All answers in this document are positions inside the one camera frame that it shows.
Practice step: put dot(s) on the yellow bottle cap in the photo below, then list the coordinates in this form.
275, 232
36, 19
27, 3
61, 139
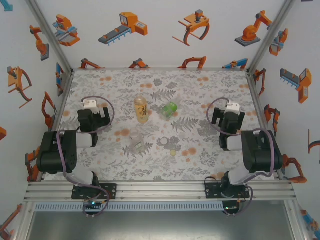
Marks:
172, 152

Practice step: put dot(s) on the small circuit board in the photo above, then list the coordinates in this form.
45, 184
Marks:
230, 207
92, 203

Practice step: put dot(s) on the clear white label bottle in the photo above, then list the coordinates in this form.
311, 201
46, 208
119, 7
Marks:
138, 146

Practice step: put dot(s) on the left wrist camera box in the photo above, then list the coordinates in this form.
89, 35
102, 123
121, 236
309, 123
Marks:
88, 103

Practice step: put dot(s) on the floral patterned table mat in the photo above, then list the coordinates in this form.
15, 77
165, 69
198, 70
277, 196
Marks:
175, 172

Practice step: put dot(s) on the yellow label tea bottle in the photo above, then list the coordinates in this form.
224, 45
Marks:
141, 110

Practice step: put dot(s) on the aluminium frame post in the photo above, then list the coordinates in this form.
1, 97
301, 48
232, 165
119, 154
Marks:
270, 37
50, 37

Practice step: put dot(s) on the grey metal lower panel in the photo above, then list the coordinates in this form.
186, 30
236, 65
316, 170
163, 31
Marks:
160, 226

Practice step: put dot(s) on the white bottle cap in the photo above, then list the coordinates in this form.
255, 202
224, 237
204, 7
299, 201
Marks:
164, 141

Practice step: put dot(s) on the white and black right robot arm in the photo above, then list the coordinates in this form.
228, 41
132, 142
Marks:
260, 150

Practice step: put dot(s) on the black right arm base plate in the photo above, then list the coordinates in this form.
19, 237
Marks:
212, 190

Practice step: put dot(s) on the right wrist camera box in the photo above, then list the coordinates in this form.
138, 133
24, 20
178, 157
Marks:
232, 107

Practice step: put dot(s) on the aluminium frame rail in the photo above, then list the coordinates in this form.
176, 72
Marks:
160, 191

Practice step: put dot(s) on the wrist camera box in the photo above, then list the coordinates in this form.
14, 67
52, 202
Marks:
232, 107
88, 103

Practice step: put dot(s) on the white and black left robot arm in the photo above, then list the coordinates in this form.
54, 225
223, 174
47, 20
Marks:
57, 150

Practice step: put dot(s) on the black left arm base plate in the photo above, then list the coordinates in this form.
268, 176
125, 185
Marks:
110, 191

